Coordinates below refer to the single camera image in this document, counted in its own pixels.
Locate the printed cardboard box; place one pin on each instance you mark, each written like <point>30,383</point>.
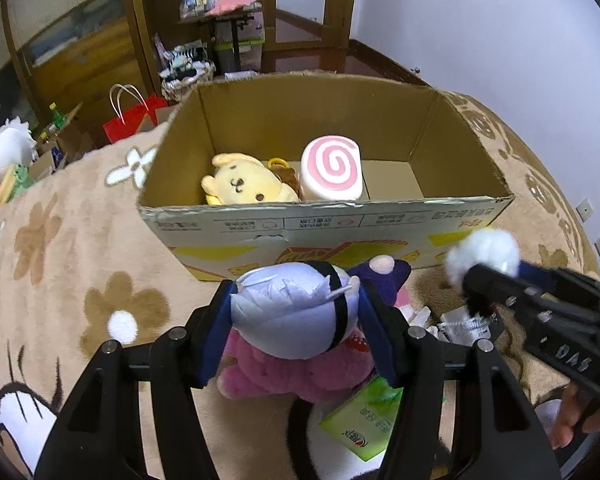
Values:
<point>305,227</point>

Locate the green frog toy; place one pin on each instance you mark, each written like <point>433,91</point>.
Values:
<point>20,178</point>

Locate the small wooden table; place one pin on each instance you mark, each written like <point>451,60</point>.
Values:
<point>232,22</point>

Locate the pink swirl roll plush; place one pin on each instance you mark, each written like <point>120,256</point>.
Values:
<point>330,165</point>

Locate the white paper tags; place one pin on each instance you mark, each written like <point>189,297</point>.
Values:
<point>460,328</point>

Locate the wicker basket of socks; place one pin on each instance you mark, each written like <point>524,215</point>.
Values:
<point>186,77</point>

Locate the open brown carton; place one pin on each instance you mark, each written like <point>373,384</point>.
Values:
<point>70,142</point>

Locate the person's right hand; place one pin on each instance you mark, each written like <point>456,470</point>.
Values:
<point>572,417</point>

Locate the pink cloth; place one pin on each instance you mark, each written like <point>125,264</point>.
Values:
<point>235,2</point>

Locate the white fluffy plush toy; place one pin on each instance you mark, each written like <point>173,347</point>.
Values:
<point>490,250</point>

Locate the white-haired plush doll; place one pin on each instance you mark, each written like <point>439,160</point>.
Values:
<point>10,152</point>

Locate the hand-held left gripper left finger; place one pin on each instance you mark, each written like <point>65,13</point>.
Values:
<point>214,332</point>

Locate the clear storage bin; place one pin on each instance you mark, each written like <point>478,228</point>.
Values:
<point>247,47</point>

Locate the lavender-haired plush doll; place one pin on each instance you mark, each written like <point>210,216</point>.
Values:
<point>285,310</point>

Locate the green bottle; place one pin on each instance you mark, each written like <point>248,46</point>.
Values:
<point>57,119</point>

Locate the brown floral blanket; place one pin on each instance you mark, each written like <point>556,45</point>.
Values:
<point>55,260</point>

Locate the yellow bear plush toy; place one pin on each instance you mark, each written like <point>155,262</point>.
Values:
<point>245,180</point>

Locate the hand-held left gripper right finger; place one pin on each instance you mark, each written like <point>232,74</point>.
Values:
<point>380,342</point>

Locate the purple plush toy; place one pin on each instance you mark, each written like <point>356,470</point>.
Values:
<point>396,272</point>

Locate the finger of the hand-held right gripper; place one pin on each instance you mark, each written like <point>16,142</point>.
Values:
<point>495,290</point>
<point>536,272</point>

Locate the red gift bag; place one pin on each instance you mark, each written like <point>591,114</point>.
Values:
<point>130,126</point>

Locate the wooden cabinet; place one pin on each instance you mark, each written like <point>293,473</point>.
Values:
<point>145,20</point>

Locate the pink plush toy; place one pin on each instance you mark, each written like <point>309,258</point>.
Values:
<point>280,377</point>

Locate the green tissue packet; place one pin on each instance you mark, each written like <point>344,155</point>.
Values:
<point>365,420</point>

